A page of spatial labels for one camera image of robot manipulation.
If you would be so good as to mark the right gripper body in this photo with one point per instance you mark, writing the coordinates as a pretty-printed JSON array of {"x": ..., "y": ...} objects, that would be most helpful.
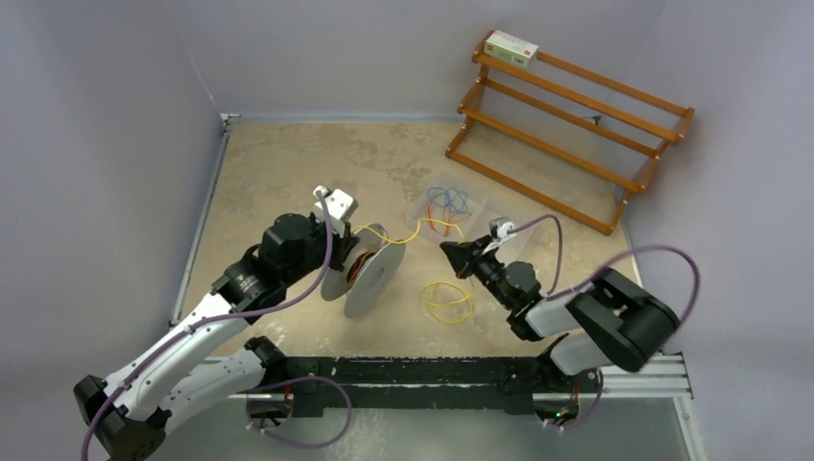
[{"x": 485, "y": 265}]

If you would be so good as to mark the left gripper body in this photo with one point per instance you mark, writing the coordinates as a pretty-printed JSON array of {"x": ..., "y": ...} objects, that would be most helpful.
[{"x": 338, "y": 244}]

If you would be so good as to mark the white perforated cable spool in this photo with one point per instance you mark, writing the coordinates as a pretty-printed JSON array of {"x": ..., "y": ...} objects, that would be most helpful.
[{"x": 369, "y": 269}]

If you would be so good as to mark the clear plastic divided tray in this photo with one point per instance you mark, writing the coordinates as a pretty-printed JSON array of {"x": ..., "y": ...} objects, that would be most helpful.
[{"x": 449, "y": 206}]

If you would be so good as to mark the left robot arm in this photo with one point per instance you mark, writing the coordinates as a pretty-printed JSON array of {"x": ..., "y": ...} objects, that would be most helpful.
[{"x": 131, "y": 412}]

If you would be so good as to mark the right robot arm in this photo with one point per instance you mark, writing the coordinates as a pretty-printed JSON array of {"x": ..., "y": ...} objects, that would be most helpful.
[{"x": 608, "y": 320}]

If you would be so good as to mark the wooden shelf rack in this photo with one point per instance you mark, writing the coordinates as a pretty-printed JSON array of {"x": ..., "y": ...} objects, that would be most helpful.
[{"x": 485, "y": 55}]

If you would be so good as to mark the white green box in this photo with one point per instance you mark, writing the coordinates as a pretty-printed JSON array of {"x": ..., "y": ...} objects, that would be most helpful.
[{"x": 510, "y": 49}]

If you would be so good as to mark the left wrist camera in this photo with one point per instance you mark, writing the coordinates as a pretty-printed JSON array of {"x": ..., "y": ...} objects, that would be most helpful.
[{"x": 334, "y": 206}]

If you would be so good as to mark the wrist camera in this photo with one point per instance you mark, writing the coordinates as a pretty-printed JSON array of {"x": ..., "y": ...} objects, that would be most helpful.
[
  {"x": 502, "y": 229},
  {"x": 334, "y": 206}
]

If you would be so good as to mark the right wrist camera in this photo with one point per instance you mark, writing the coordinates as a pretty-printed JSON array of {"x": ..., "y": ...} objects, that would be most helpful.
[{"x": 502, "y": 229}]

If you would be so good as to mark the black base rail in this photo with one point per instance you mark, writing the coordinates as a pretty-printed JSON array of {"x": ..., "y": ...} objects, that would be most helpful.
[{"x": 515, "y": 385}]

